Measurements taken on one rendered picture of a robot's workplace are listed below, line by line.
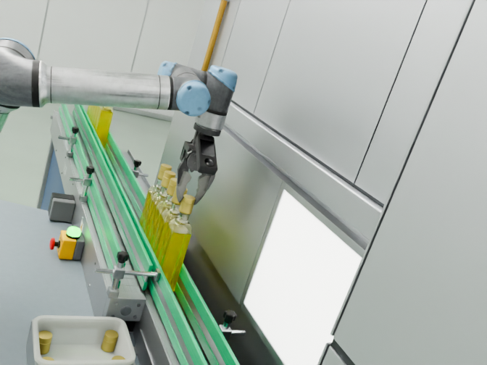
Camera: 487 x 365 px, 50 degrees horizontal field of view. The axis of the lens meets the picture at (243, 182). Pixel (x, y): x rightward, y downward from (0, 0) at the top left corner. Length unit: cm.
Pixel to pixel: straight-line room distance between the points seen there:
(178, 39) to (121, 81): 634
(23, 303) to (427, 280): 130
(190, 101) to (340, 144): 33
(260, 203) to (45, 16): 606
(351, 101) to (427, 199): 73
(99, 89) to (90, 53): 613
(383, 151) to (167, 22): 652
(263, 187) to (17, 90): 59
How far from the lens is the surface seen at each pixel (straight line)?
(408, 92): 100
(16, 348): 142
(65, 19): 717
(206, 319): 130
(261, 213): 127
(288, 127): 129
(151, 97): 114
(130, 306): 143
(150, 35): 736
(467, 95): 40
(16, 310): 154
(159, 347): 132
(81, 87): 113
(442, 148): 40
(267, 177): 128
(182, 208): 139
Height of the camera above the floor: 163
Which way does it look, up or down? 16 degrees down
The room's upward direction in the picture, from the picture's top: 18 degrees clockwise
